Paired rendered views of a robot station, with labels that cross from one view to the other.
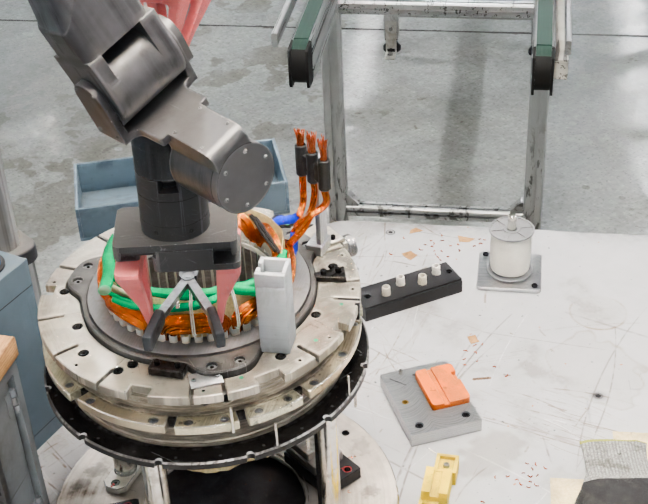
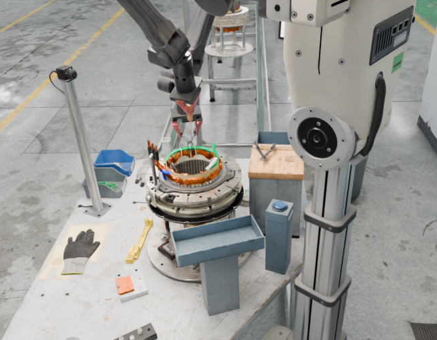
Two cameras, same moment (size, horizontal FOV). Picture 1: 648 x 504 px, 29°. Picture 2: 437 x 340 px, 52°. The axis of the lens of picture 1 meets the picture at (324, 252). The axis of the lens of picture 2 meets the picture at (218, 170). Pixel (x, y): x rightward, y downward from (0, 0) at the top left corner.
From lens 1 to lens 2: 2.27 m
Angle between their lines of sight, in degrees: 113
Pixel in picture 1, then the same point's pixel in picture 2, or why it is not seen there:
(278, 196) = (175, 235)
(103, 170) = (252, 241)
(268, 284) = (167, 139)
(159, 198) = not seen: hidden behind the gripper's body
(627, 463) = (71, 264)
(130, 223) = (197, 110)
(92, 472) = not seen: hidden behind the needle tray
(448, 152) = not seen: outside the picture
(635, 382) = (50, 301)
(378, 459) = (151, 256)
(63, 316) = (231, 165)
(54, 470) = (260, 253)
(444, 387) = (124, 282)
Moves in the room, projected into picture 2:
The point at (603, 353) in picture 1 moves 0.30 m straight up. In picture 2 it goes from (54, 314) to (29, 243)
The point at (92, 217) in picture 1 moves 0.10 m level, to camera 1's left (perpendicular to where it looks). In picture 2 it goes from (245, 218) to (278, 214)
